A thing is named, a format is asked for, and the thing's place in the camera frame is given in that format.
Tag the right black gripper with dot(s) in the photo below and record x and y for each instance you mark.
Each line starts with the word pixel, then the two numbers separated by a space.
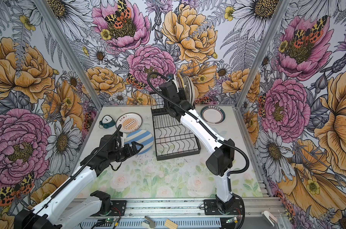
pixel 183 93

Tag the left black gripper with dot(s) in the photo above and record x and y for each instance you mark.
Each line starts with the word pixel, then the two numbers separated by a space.
pixel 129 153

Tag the yellow woven square plate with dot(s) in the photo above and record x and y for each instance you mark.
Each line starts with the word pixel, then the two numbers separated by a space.
pixel 181 89

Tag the white floral plate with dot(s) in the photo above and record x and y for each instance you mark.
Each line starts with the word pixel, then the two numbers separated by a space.
pixel 193 93

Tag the black wire dish rack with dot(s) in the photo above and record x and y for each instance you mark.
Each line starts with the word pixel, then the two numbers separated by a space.
pixel 172 139

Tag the white plate red characters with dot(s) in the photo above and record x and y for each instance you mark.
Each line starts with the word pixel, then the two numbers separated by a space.
pixel 176 82

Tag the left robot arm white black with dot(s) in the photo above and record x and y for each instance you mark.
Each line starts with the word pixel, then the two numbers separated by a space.
pixel 51 213

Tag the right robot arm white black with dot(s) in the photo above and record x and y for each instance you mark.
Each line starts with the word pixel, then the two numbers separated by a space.
pixel 221 159

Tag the blue white striped plate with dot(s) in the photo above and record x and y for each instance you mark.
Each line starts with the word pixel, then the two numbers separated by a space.
pixel 143 137

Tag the orange sunburst plate left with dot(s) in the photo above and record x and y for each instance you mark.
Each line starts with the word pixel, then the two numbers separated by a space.
pixel 129 122

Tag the small teal cup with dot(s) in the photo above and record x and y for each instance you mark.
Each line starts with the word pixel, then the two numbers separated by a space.
pixel 107 122

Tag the small green rimmed plate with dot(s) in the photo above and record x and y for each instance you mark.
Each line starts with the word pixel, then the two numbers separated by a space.
pixel 213 115

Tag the grey clip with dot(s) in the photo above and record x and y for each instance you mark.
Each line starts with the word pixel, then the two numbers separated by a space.
pixel 148 223

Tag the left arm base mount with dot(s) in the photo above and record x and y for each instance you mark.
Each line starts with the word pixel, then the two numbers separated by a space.
pixel 115 207

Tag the aluminium front rail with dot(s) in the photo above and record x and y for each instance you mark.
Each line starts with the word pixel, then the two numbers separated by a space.
pixel 196 207

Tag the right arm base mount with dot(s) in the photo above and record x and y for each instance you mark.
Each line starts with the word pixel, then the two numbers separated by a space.
pixel 217 207

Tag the white handle object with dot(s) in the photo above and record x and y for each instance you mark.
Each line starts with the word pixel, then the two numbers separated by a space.
pixel 269 218

